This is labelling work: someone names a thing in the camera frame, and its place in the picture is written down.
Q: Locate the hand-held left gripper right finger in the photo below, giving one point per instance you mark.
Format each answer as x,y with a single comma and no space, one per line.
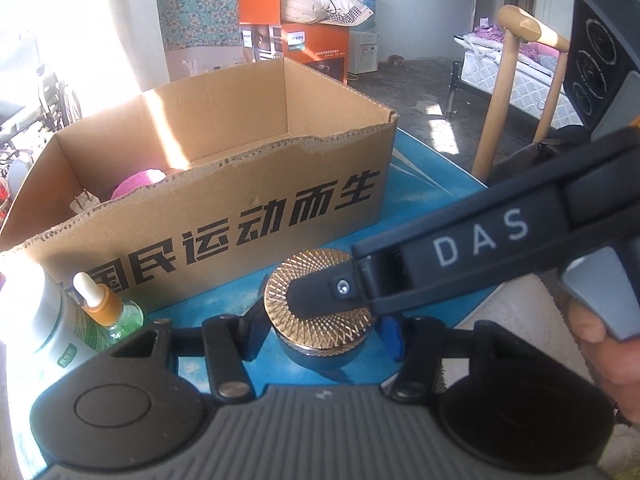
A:
391,337

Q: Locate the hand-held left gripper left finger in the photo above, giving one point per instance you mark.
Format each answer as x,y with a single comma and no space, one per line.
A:
252,340

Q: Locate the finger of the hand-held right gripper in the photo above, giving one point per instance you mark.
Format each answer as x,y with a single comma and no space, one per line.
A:
320,295

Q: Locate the gold lid jar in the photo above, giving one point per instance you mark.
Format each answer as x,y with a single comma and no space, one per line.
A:
320,332

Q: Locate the brown cardboard box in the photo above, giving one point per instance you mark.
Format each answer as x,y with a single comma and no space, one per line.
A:
225,220

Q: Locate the person's right hand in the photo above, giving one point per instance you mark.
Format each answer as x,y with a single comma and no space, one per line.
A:
615,370

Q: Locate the wooden chair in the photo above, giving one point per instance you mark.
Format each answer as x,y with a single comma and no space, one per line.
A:
505,85

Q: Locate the orange cap dropper bottle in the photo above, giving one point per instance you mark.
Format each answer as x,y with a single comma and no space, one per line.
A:
107,312

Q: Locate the white mattress bed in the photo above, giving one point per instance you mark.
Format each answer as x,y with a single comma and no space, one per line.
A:
530,77

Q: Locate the pink tape roll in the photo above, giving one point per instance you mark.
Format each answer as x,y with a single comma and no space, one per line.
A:
137,182

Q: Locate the white bottle green label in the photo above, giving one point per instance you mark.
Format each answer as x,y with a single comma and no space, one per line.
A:
45,320

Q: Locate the white power plug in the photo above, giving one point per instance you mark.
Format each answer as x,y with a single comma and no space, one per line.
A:
84,202

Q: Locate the white water dispenser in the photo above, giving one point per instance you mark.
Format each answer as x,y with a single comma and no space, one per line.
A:
364,52

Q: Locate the orange appliance carton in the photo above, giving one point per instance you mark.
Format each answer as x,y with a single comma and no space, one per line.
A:
320,47

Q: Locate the grey wheelchair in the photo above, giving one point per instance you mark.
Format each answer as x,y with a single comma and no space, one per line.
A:
45,110

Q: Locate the floral curtain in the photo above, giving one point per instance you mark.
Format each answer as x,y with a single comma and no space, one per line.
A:
200,0

